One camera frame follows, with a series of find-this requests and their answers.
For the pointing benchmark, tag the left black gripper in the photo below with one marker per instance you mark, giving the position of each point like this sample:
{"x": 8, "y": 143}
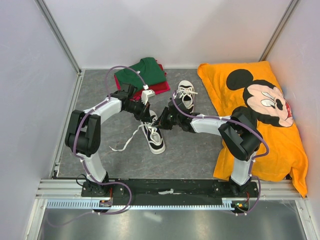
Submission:
{"x": 144, "y": 114}

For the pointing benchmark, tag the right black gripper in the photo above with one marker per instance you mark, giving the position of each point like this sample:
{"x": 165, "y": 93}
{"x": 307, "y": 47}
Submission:
{"x": 162, "y": 123}

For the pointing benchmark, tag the white shoelace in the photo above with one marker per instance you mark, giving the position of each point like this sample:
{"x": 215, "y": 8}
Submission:
{"x": 125, "y": 145}

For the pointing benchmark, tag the black white sneaker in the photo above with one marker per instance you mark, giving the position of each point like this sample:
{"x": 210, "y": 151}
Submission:
{"x": 186, "y": 93}
{"x": 153, "y": 135}

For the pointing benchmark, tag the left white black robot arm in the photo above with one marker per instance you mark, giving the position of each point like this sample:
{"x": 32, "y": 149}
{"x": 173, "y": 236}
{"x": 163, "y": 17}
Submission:
{"x": 83, "y": 135}

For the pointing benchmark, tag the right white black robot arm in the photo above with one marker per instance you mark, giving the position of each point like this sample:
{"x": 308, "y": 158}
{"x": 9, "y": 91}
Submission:
{"x": 240, "y": 137}

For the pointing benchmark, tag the pink folded t-shirt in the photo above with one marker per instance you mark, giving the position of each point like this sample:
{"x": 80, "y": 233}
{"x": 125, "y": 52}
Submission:
{"x": 137, "y": 96}

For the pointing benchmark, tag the dark red folded t-shirt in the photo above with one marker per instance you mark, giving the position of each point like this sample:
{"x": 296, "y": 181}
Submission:
{"x": 160, "y": 87}

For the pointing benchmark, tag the black white sneaker tied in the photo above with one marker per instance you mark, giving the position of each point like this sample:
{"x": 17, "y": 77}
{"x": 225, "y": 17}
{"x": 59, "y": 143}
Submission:
{"x": 186, "y": 93}

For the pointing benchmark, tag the green folded t-shirt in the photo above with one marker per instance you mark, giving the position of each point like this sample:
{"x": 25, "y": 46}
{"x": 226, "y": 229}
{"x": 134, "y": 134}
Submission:
{"x": 140, "y": 73}

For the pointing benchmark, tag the white tape scrap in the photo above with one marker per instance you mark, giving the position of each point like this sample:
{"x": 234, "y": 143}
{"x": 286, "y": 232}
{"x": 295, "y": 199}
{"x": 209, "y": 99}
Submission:
{"x": 169, "y": 192}

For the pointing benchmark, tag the orange Mickey Mouse pillow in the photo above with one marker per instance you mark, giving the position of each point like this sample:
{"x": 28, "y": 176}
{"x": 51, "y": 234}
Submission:
{"x": 252, "y": 89}

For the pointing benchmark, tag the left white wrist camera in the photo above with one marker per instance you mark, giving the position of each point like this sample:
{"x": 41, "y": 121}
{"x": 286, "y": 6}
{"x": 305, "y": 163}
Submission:
{"x": 146, "y": 94}

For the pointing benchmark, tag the grey slotted cable duct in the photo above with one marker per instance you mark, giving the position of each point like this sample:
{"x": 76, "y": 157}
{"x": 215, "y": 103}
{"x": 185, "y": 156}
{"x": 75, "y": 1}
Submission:
{"x": 101, "y": 205}

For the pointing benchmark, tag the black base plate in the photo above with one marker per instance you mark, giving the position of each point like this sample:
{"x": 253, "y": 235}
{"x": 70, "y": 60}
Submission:
{"x": 145, "y": 190}

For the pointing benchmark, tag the right aluminium corner post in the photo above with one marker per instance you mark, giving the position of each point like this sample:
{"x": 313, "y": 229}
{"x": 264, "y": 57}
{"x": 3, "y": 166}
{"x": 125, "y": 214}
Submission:
{"x": 279, "y": 29}

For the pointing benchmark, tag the aluminium corner post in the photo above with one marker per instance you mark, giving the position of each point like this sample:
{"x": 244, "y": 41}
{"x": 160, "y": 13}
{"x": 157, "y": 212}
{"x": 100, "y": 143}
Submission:
{"x": 58, "y": 34}
{"x": 279, "y": 29}

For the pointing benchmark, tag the left aluminium corner post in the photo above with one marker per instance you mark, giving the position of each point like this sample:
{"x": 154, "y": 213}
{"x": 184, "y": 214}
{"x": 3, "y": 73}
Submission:
{"x": 58, "y": 34}

